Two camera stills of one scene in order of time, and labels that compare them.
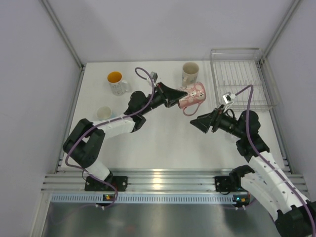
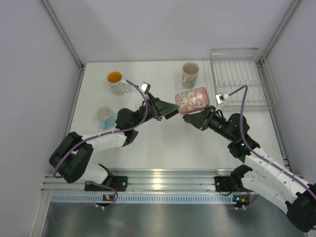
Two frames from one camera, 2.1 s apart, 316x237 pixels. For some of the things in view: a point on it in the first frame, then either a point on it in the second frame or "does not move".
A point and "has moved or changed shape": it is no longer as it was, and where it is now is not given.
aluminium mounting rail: [158, 179] does not move
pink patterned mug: [196, 94] has moved or changed shape
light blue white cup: [104, 113] does not move
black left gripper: [171, 96] -> [157, 108]
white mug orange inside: [118, 87] does not move
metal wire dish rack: [244, 72] does not move
